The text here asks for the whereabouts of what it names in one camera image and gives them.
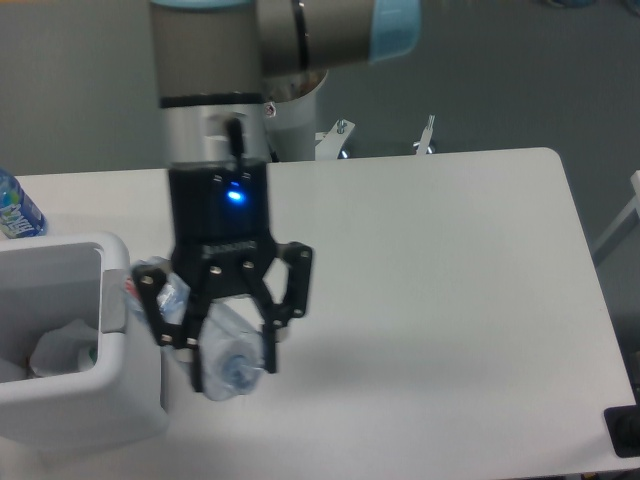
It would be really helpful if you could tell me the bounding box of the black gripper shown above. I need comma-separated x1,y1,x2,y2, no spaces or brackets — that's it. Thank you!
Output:
130,159,314,392

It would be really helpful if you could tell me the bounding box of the clear plastic bottle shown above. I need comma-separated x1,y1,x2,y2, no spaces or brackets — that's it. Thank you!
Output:
123,257,264,401

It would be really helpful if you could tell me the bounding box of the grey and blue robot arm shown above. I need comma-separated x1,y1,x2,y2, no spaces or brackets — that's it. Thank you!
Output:
131,1,421,401

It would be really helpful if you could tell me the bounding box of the white plastic trash can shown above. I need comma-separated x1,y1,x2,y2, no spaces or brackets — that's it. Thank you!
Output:
1,234,168,450

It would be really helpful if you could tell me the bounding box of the blue labelled water bottle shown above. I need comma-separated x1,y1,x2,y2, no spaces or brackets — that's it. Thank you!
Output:
1,169,48,239

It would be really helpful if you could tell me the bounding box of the white frame at right edge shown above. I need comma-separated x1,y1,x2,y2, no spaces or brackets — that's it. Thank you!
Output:
591,170,639,268

